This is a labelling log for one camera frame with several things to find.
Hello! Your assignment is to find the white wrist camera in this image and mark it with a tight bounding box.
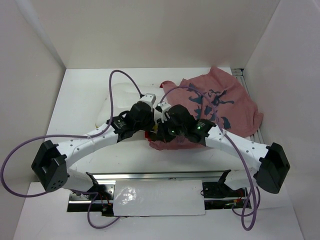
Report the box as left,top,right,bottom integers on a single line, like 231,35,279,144
139,93,157,108
154,101,172,123

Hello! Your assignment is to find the aluminium table edge rail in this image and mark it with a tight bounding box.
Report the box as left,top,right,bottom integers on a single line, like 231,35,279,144
91,170,232,182

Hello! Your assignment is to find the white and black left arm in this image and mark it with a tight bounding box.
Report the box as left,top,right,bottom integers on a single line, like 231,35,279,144
31,101,155,200

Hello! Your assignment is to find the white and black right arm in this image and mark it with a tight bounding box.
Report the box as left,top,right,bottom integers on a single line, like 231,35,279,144
155,102,290,196

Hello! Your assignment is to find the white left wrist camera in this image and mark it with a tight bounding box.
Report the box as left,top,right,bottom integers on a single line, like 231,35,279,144
139,93,157,108

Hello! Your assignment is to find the aluminium side rail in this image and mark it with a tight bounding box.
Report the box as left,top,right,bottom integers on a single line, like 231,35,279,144
231,67,267,143

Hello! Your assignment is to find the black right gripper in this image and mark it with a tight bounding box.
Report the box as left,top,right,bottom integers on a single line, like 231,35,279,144
154,114,186,144

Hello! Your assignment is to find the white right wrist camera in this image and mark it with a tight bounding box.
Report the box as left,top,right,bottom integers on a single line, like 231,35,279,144
154,101,172,123

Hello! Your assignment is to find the red and pink patterned pillowcase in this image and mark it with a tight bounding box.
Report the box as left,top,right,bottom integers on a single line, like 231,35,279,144
160,66,264,138

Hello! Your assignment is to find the white pillow with yellow edge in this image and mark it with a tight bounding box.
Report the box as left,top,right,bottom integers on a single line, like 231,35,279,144
95,83,164,127

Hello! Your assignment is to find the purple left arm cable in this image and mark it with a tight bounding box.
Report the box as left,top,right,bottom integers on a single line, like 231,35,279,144
0,69,148,229

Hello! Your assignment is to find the white glossy cover plate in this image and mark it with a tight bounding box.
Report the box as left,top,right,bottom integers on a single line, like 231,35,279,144
113,180,206,217

